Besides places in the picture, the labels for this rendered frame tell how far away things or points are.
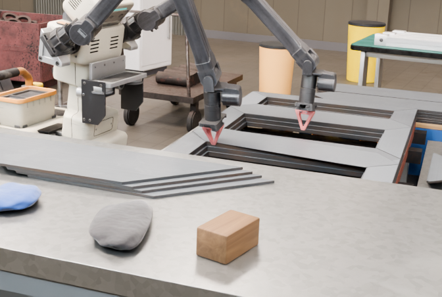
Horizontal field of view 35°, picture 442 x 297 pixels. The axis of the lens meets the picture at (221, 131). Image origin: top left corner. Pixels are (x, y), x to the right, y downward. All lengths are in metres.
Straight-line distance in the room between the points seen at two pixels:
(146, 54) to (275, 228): 6.65
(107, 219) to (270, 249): 0.28
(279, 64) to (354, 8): 3.83
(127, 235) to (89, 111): 1.41
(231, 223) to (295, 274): 0.13
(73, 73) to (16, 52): 4.55
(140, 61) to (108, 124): 5.09
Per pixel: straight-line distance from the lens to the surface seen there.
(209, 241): 1.13
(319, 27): 10.46
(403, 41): 5.85
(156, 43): 7.98
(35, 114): 2.84
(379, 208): 1.41
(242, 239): 1.15
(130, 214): 1.25
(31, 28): 7.03
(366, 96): 3.35
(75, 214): 1.32
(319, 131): 2.77
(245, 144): 2.42
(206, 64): 2.27
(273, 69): 6.61
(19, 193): 1.36
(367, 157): 2.37
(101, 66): 2.58
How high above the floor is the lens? 1.55
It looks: 16 degrees down
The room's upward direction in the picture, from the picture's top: 2 degrees clockwise
